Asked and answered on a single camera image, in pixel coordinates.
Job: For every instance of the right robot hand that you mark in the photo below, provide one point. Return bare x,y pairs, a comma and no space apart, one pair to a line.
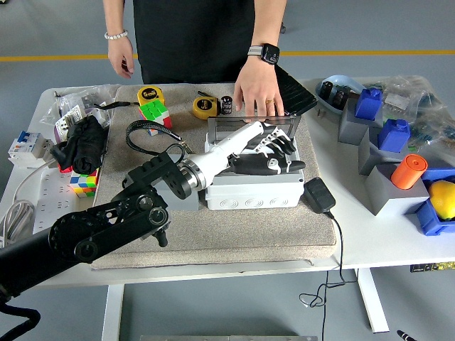
404,335

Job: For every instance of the person's right hand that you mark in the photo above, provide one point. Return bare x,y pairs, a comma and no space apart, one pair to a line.
120,57

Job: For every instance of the black cloth bundle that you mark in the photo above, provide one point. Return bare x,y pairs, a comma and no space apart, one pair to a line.
83,145

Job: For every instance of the rubik's cube green face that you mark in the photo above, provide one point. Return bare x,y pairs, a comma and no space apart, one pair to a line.
153,112

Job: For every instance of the person's left hand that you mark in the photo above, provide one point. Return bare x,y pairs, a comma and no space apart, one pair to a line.
257,85

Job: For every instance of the clear bag of metal parts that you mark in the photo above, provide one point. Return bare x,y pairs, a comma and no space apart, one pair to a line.
76,96

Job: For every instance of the person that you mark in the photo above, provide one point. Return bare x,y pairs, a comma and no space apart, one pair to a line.
193,39

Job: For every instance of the black plastic case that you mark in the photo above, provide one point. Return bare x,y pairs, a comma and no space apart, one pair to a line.
295,92

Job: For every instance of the white circuit breaker blue switches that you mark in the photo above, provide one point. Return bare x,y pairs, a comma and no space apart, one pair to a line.
28,152

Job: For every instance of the smoky transparent box lid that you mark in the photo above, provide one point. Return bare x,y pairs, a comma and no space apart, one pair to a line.
227,126

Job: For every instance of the blue plastic bin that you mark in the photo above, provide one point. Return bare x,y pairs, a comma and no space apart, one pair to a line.
430,220

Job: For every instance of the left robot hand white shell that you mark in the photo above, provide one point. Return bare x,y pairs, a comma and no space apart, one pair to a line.
227,152

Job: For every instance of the white power strip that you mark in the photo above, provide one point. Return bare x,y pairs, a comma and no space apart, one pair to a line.
53,202

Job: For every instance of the white table leg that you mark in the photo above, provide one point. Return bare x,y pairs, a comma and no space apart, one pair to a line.
113,312
373,302

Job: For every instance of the black smartwatch grey band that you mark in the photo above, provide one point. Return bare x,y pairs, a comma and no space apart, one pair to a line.
268,53

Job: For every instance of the orange cylinder battery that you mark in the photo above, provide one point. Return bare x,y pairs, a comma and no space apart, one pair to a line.
408,174

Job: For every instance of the clear bag with white label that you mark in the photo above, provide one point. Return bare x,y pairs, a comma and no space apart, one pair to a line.
405,96

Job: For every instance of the person's left forearm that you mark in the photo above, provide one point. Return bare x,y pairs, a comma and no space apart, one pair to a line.
270,21

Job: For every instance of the white purple packaged socket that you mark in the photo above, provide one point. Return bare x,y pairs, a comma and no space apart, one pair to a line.
69,120

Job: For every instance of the black table control panel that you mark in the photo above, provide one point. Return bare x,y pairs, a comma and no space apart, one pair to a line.
432,267

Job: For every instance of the small black capacitor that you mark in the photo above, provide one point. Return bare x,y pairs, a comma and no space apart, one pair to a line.
327,89
341,96

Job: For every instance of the beige fabric mat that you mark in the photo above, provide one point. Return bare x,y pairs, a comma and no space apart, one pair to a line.
231,234

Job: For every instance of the blue plastic block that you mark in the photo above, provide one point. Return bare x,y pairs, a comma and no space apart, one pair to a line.
369,104
394,135

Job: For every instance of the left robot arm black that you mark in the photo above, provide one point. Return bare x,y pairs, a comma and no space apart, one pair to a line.
89,227

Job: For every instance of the white plastic junction box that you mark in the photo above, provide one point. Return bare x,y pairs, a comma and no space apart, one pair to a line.
249,193

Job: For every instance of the clear bag of components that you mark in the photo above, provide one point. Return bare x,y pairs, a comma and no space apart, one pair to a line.
433,131

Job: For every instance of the black capacitor silver print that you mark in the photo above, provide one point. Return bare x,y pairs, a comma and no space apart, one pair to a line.
227,105

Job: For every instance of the rubik's cube multicoloured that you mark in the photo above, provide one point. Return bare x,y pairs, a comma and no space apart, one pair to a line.
84,182

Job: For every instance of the black power adapter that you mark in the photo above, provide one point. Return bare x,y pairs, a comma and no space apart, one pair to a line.
318,195

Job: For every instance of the light blue bowl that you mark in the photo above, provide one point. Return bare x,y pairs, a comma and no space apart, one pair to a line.
341,81

